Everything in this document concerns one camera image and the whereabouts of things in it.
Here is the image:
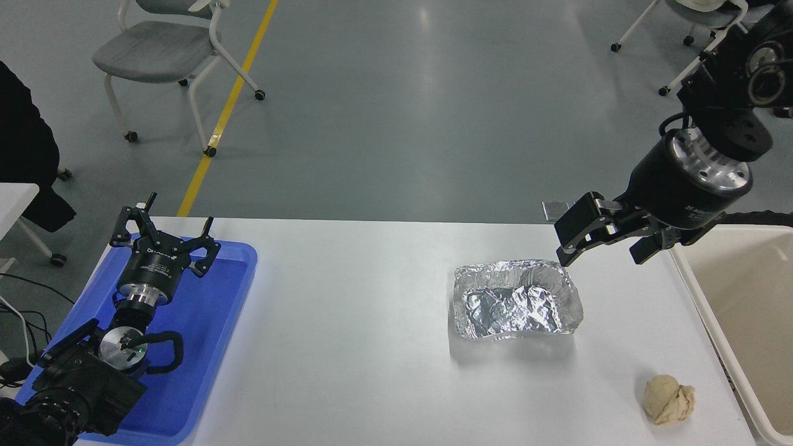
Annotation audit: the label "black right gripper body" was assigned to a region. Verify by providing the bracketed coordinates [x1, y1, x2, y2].
[621, 136, 739, 234]

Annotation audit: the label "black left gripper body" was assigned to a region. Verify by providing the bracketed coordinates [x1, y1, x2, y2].
[119, 238, 190, 296]

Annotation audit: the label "foil tray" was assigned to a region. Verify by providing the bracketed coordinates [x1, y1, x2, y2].
[453, 259, 584, 341]

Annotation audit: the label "blue plastic tray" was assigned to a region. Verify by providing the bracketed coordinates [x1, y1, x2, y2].
[14, 240, 258, 445]

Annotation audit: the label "small white table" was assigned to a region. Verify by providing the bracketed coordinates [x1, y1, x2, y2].
[0, 183, 68, 268]

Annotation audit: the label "large pale bin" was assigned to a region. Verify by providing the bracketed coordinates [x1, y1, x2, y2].
[669, 224, 793, 446]

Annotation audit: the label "person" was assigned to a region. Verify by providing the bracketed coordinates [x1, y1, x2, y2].
[0, 61, 77, 234]

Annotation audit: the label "crumpled tan paper ball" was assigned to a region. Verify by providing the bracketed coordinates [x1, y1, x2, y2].
[643, 374, 696, 426]

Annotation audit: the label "black corrugated cable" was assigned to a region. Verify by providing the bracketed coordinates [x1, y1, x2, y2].
[719, 211, 793, 227]

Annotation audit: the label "black floor cables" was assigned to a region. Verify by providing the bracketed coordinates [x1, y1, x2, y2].
[0, 273, 76, 397]

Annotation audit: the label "grey chair with white frame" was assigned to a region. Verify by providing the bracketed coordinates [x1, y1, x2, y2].
[92, 0, 266, 158]
[610, 0, 748, 97]

